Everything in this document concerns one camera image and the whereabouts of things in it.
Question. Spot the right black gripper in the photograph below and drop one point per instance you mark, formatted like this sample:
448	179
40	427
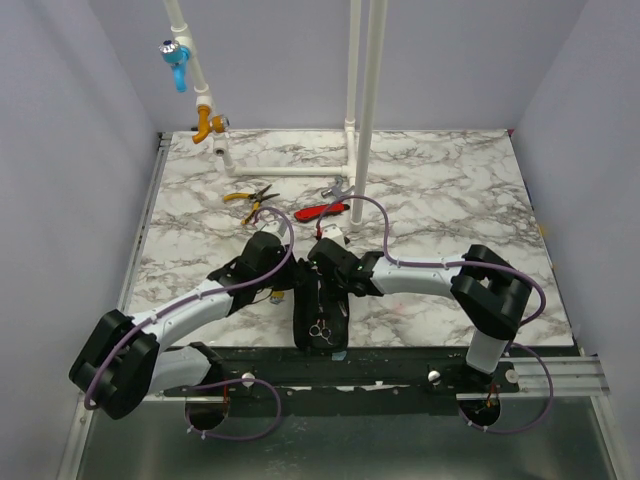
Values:
326	270

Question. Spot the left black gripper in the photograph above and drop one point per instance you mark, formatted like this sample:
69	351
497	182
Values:
295	276

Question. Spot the yellow grey hair clips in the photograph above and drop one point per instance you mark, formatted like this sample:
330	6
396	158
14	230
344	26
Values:
276	298

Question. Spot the black fabric tool case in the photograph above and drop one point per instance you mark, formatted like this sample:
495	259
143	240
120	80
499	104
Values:
304	299

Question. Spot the silver hair scissors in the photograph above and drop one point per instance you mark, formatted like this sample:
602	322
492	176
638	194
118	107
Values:
319	329

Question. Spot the silver thinning scissors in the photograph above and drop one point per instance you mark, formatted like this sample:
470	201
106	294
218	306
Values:
343	309

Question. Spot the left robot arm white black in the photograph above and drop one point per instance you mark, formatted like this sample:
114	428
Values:
175	320

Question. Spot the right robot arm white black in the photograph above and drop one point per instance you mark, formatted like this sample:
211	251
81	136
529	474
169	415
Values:
493	295

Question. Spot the red utility knife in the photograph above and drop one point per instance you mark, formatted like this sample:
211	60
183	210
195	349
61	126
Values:
309	214

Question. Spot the orange faucet tap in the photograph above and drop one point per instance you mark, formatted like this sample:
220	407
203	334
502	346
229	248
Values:
208	124

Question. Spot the blue faucet tap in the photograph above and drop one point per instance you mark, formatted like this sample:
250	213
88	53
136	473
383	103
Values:
176	56

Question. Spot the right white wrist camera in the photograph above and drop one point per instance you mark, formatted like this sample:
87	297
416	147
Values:
334	233

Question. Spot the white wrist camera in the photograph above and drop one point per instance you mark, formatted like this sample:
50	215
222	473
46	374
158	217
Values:
334	233
277	227

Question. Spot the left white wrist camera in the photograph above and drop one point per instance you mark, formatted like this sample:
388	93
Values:
277	227

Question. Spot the yellow handled pliers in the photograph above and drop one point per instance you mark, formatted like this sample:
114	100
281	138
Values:
256	199

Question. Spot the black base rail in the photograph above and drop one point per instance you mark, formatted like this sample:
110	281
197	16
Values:
251	381

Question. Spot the white PVC pipe frame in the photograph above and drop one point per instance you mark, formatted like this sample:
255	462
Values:
360	104

